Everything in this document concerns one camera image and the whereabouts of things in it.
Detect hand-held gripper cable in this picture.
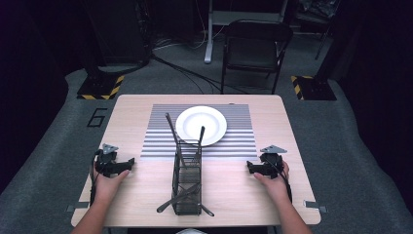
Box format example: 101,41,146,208
90,149,99,207
276,162,293,203

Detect white round plate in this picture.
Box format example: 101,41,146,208
174,105,228,147

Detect white floor cable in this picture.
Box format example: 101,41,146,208
152,0,225,52

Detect white desk frame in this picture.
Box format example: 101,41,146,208
204,0,290,64

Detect grey striped placemat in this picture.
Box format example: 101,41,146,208
139,103,259,159

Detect person's right hand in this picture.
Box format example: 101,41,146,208
253,161,290,203

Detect right hand-held gripper cable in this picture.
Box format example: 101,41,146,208
276,162,293,203

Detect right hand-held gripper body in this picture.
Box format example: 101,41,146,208
259,144,288,179

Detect dark metal utensil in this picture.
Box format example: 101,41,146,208
174,190,215,217
156,183,202,214

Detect metal fork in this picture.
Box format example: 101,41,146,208
194,125,207,162

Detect black wire cutlery caddy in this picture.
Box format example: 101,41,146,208
171,139,203,216

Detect metal table knife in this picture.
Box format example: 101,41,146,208
165,112,187,167

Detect metal table edge bracket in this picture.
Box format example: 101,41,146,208
303,200,329,214
66,201,91,213

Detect black floor cable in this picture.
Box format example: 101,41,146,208
150,54,251,96

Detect left hand-held gripper cable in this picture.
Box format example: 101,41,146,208
90,149,99,207

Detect person's left hand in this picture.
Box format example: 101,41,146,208
94,169,131,204

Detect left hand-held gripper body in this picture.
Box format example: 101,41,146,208
94,143,120,178

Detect black folding chair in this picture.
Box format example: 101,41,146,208
221,19,294,96

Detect dark equipment case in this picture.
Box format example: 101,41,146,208
81,0,153,71

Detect black stand base hazard stripes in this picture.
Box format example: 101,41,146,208
76,74,126,100
290,75,338,101

